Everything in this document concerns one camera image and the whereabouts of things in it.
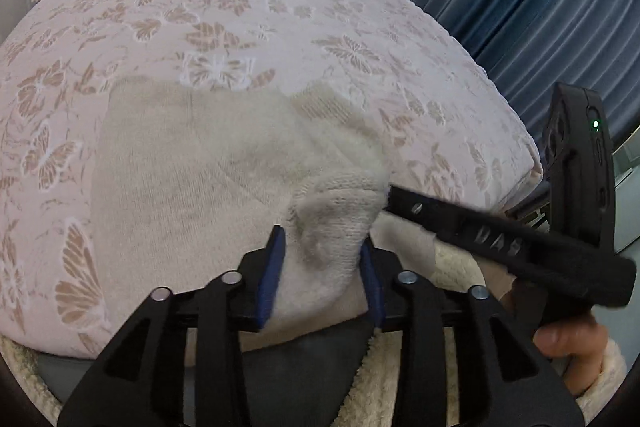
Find cream fluffy sleeve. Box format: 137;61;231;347
576;339;627;425

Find beige knit sweater black hearts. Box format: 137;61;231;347
91;77;435;350

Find pink butterfly bedspread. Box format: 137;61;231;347
1;0;542;357

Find person's hand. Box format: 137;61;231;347
502;278;611;398

